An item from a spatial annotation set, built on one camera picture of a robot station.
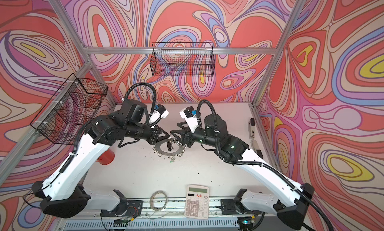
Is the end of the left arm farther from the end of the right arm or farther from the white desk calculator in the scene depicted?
the white desk calculator

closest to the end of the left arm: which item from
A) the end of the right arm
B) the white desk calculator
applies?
the end of the right arm

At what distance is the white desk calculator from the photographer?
2.36 feet
